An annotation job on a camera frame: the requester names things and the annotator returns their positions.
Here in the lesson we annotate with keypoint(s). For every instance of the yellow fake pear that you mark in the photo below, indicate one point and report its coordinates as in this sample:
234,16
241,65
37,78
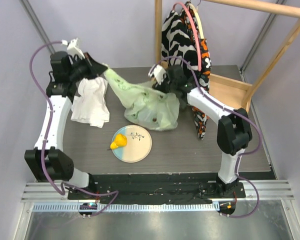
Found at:
120,140

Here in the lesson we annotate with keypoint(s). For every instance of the beige and blue ceramic plate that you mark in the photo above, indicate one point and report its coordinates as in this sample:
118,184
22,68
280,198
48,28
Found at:
139,144

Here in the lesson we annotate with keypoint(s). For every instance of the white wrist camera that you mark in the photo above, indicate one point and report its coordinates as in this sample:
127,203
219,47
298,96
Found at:
158,73
73,47

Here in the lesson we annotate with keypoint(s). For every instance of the black white zebra garment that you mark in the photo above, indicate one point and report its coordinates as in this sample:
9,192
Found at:
175,41

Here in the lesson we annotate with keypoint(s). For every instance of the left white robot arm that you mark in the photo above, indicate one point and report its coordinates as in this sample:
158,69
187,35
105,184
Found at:
47,160

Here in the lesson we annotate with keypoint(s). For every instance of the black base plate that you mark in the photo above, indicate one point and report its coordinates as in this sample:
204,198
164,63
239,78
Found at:
159,189

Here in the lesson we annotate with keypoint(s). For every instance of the cream clothes hanger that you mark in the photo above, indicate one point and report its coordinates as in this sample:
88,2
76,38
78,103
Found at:
198,20

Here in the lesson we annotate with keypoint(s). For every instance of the white slotted cable duct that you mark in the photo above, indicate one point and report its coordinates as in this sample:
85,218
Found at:
115,208

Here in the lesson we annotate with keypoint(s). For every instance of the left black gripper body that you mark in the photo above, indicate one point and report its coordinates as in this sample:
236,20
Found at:
80,70

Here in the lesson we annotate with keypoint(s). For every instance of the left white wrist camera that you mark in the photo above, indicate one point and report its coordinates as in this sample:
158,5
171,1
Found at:
73,47

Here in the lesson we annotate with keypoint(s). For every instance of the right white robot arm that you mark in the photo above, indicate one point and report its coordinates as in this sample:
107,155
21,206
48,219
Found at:
233,125

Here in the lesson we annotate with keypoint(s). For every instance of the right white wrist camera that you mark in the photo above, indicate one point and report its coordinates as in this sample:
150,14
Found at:
158,73

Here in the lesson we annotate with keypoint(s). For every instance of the light green plastic bag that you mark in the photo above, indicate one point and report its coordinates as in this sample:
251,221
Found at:
145,106

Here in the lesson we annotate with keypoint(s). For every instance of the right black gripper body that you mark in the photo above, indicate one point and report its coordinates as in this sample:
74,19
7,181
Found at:
170,85

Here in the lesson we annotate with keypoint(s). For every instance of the wooden clothes rack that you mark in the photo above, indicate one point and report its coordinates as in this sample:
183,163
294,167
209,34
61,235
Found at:
237,93

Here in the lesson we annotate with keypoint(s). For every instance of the white crumpled cloth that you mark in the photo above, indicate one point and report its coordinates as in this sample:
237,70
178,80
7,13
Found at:
89,107

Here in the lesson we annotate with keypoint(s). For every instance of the orange black patterned garment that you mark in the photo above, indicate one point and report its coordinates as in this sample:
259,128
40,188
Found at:
200,118

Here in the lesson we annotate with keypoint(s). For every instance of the pink clothes hanger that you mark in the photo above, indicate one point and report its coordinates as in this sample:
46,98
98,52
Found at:
194,32

